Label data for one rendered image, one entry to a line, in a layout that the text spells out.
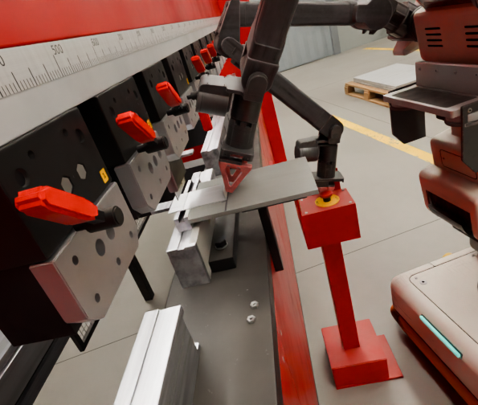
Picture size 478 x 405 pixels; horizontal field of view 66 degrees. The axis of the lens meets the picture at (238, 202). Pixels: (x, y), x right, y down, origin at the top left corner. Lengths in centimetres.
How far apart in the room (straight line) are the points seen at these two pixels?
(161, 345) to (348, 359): 108
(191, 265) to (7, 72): 50
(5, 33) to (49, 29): 7
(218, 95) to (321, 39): 820
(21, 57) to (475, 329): 135
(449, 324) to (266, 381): 95
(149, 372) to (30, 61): 37
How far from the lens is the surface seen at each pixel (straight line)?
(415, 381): 163
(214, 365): 61
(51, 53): 42
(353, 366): 153
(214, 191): 82
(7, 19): 38
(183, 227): 77
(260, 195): 74
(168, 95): 64
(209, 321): 68
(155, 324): 58
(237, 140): 74
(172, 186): 76
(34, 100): 36
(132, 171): 48
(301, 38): 871
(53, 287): 33
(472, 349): 137
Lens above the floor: 132
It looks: 26 degrees down
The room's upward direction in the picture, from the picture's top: 18 degrees counter-clockwise
